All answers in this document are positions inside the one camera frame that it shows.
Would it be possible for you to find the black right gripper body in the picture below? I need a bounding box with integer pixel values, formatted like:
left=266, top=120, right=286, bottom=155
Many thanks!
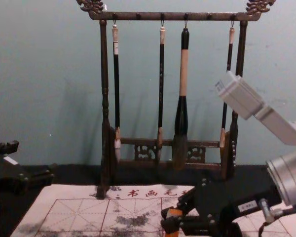
left=194, top=179, right=284, bottom=237

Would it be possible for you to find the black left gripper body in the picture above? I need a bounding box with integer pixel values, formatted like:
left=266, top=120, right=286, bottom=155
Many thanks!
left=0, top=148, right=30, bottom=197

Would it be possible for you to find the black table cloth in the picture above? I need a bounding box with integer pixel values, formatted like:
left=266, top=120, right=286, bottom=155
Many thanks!
left=0, top=162, right=296, bottom=237

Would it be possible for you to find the white practice mat, red grid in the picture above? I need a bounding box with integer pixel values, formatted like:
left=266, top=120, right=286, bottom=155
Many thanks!
left=10, top=183, right=296, bottom=237

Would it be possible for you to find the dark wooden brush rack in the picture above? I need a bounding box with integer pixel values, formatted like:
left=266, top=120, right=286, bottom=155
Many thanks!
left=76, top=0, right=277, bottom=199

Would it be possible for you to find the thin black brush, brown tip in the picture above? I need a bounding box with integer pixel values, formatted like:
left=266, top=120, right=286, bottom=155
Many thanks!
left=155, top=26, right=167, bottom=161

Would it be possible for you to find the thin black brush, white tip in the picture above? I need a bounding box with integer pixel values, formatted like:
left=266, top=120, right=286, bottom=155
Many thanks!
left=111, top=23, right=123, bottom=164

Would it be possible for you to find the large black and tan brush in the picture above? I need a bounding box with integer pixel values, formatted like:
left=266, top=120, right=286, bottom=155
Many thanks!
left=172, top=27, right=190, bottom=171

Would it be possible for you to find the thin black brush, pale cap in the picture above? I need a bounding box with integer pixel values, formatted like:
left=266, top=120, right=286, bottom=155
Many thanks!
left=219, top=26, right=236, bottom=149

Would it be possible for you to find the thin dark cable, silver plug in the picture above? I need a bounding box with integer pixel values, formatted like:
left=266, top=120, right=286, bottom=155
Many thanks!
left=258, top=197, right=296, bottom=237

